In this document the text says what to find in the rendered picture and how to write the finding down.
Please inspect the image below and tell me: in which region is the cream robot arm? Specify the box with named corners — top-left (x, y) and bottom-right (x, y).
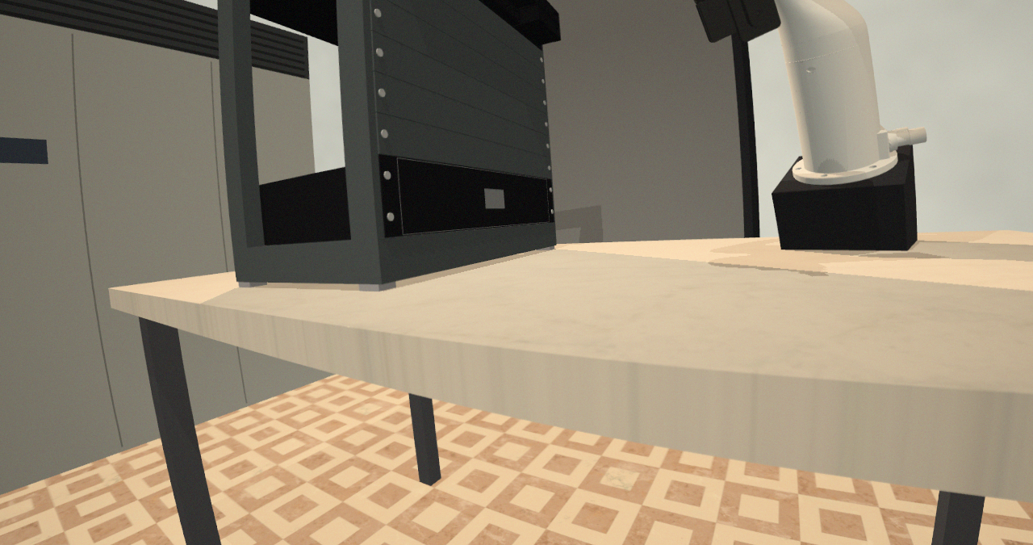
top-left (775, 0), bottom-right (927, 185)

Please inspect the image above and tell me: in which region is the black server rack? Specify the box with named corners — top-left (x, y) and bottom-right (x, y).
top-left (217, 0), bottom-right (561, 291)

